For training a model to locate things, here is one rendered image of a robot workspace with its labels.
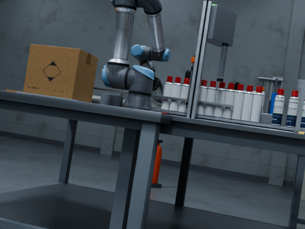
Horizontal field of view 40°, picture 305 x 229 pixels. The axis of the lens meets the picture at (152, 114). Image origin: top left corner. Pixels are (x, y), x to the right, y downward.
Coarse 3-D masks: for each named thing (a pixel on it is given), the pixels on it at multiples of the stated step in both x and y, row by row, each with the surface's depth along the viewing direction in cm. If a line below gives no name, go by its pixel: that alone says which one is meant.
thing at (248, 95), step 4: (248, 88) 236; (252, 88) 236; (248, 92) 235; (244, 96) 237; (248, 96) 235; (252, 96) 235; (244, 100) 236; (248, 100) 234; (252, 100) 236; (244, 104) 235; (248, 104) 234; (244, 108) 235; (248, 108) 234; (244, 112) 235; (248, 112) 234; (244, 116) 234; (248, 116) 234; (244, 120) 234; (248, 120) 234
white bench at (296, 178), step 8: (304, 160) 333; (296, 168) 393; (304, 168) 333; (296, 176) 337; (296, 184) 333; (296, 192) 333; (296, 200) 332; (296, 208) 332; (296, 216) 332; (288, 224) 391; (296, 224) 331
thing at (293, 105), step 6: (294, 90) 229; (294, 96) 229; (294, 102) 228; (288, 108) 230; (294, 108) 227; (288, 114) 229; (294, 114) 227; (288, 120) 228; (294, 120) 227; (288, 126) 228; (294, 126) 227
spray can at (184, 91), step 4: (184, 80) 247; (188, 80) 246; (184, 84) 246; (188, 84) 246; (184, 88) 245; (188, 88) 245; (184, 92) 245; (180, 96) 246; (184, 96) 245; (180, 104) 245; (184, 104) 244; (180, 108) 245; (184, 108) 244; (180, 112) 244; (184, 112) 244
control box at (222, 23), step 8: (216, 8) 227; (224, 8) 231; (216, 16) 227; (224, 16) 231; (232, 16) 235; (216, 24) 228; (224, 24) 232; (232, 24) 236; (208, 32) 229; (216, 32) 228; (224, 32) 232; (232, 32) 236; (208, 40) 231; (216, 40) 229; (224, 40) 232; (232, 40) 237
